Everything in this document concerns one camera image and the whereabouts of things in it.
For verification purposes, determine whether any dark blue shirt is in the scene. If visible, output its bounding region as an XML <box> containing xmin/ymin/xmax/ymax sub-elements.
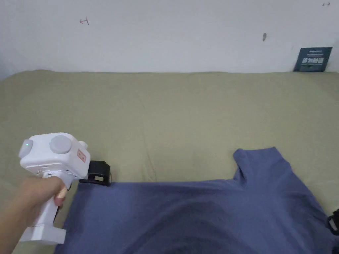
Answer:
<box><xmin>54</xmin><ymin>147</ymin><xmax>339</xmax><ymax>254</ymax></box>

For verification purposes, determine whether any bed with beige sheet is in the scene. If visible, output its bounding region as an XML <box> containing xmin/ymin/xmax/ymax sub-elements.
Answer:
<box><xmin>0</xmin><ymin>69</ymin><xmax>339</xmax><ymax>254</ymax></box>

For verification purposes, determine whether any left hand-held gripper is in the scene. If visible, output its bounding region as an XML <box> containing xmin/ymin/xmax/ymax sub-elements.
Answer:
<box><xmin>18</xmin><ymin>132</ymin><xmax>113</xmax><ymax>245</ymax></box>

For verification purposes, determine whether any person's left hand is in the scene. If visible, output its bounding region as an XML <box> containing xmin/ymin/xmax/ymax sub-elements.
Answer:
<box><xmin>12</xmin><ymin>175</ymin><xmax>67</xmax><ymax>221</ymax></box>

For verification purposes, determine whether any person's left forearm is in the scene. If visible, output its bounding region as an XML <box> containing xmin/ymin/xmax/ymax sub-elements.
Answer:
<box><xmin>0</xmin><ymin>193</ymin><xmax>36</xmax><ymax>254</ymax></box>

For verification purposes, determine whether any dark blue printed card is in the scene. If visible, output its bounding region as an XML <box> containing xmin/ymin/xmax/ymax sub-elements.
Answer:
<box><xmin>293</xmin><ymin>47</ymin><xmax>333</xmax><ymax>73</ymax></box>

